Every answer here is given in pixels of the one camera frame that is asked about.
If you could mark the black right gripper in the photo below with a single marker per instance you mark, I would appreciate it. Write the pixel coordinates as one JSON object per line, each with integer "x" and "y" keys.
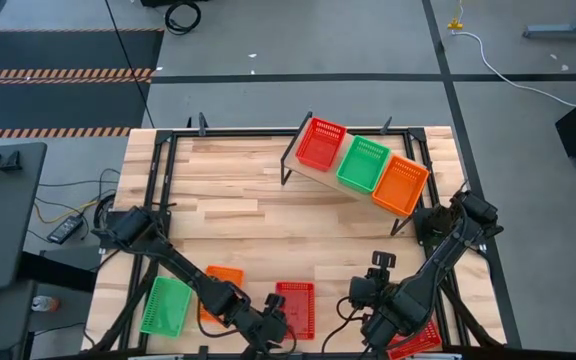
{"x": 368, "y": 292}

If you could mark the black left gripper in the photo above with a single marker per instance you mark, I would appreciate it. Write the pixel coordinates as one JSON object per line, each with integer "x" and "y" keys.
{"x": 263, "y": 325}

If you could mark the red plastic mesh basket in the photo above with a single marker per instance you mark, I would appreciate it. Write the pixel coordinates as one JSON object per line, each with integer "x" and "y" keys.
{"x": 425, "y": 340}
{"x": 298, "y": 305}
{"x": 320, "y": 145}

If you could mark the orange plastic mesh basket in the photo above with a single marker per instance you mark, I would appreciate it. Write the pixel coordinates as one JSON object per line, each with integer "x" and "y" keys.
{"x": 228, "y": 275}
{"x": 400, "y": 185}

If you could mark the green plastic mesh basket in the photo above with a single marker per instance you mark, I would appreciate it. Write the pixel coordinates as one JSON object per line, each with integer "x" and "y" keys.
{"x": 363, "y": 165}
{"x": 166, "y": 306}

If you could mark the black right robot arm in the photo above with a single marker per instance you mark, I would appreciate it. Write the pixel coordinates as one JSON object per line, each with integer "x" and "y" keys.
{"x": 433, "y": 280}

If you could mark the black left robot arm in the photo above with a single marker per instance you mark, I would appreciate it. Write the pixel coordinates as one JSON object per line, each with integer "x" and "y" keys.
{"x": 183, "y": 270}

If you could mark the wooden shelf with black legs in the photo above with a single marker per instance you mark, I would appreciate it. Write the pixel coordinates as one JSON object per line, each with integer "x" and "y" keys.
{"x": 330, "y": 180}

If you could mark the black clamp lever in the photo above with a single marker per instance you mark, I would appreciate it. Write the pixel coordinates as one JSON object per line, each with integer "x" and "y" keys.
{"x": 201, "y": 122}
{"x": 387, "y": 125}

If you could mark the black power adapter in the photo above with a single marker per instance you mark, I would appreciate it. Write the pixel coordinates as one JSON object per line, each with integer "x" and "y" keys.
{"x": 65, "y": 229}

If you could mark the white bottle with orange cap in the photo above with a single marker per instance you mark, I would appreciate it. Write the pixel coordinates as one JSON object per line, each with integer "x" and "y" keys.
{"x": 43, "y": 303}

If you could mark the dark grey desk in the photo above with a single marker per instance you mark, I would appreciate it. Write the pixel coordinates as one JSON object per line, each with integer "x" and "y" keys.
{"x": 8, "y": 325}

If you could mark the black desk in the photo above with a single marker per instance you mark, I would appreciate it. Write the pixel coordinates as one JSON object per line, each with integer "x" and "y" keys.
{"x": 3, "y": 215}

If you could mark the black hazard-striped floor mat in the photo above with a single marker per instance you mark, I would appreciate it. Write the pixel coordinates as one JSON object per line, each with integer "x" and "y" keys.
{"x": 68, "y": 105}

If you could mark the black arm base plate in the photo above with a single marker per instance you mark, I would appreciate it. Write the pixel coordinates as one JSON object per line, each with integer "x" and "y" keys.
{"x": 425, "y": 235}

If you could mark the black aluminium table frame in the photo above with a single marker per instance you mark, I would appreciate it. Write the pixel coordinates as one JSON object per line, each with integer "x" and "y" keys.
{"x": 248, "y": 133}

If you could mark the grey metal floor frame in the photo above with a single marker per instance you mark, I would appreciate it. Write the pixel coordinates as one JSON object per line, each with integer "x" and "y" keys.
{"x": 563, "y": 32}

